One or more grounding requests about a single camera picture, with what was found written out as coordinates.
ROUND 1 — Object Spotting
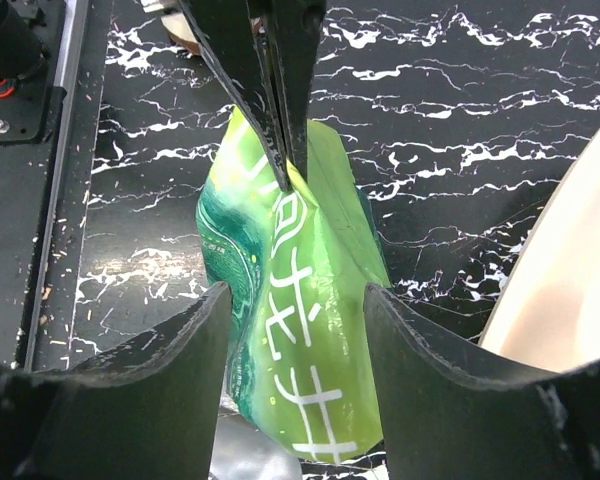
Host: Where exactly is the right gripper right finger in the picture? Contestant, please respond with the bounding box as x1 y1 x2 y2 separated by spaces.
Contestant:
364 284 600 479

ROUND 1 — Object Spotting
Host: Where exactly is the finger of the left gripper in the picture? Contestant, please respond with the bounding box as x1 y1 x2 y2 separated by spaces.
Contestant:
179 1 290 191
247 1 326 177

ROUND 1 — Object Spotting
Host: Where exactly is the beige litter box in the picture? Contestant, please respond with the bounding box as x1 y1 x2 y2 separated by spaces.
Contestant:
479 129 600 372

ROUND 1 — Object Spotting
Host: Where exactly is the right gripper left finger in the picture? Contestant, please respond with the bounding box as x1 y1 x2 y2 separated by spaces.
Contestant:
0 282 230 479

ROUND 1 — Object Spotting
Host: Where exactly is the green litter bag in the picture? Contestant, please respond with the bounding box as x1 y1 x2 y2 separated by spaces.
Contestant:
196 111 389 464

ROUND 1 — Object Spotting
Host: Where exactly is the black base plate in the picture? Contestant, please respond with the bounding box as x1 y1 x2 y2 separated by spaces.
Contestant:
0 1 114 370

